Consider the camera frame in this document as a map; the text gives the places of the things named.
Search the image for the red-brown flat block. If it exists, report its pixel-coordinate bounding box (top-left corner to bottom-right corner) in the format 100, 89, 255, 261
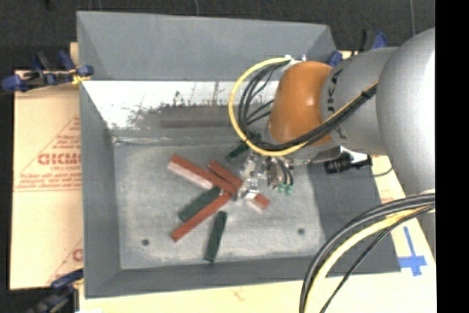
207, 160, 271, 214
169, 191, 234, 243
166, 154, 221, 191

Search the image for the brown cardboard board, red print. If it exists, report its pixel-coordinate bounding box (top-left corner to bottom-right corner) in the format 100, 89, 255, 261
8, 69, 86, 291

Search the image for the grey metal bin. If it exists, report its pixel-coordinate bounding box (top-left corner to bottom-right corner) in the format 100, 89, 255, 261
75, 10, 402, 298

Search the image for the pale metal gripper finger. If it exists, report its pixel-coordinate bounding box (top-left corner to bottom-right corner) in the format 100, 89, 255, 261
234, 176, 259, 197
240, 188, 263, 204

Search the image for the dark green flat block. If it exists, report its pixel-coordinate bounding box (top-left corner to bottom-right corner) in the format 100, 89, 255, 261
177, 187, 221, 223
203, 210, 229, 264
224, 141, 251, 163

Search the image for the black cylinder on white bracket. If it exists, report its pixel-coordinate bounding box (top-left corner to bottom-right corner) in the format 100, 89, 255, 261
323, 146, 372, 175

